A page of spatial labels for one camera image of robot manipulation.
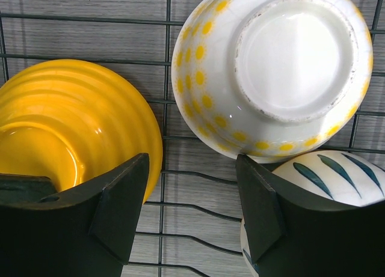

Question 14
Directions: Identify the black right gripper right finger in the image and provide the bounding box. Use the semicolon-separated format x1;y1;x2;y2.
236;154;385;277

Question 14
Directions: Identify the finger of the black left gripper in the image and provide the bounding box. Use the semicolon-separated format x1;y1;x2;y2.
1;174;57;202

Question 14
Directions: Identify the white striped bowl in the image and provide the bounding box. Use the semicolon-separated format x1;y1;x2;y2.
239;150;385;275

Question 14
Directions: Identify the orange yellow ribbed bowl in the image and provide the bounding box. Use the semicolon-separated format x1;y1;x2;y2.
1;59;163;198

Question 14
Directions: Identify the yellow dotted white bowl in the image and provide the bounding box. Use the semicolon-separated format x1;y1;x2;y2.
171;0;373;163

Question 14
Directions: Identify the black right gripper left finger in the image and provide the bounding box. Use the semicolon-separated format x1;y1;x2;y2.
1;153;149;276

